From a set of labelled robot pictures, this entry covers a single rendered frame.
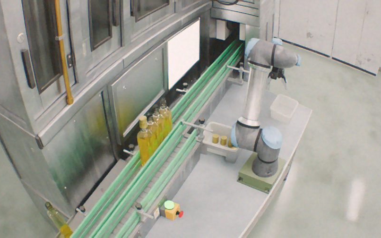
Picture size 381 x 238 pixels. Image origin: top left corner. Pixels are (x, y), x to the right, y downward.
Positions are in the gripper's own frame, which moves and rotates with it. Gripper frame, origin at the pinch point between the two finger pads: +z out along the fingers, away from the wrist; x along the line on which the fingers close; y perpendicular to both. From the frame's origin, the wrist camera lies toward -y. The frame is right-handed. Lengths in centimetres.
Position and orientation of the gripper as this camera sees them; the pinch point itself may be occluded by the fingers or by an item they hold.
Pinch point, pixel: (277, 88)
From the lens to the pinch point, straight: 207.8
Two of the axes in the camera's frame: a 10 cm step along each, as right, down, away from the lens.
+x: -8.5, -2.4, 4.8
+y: 5.2, -5.4, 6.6
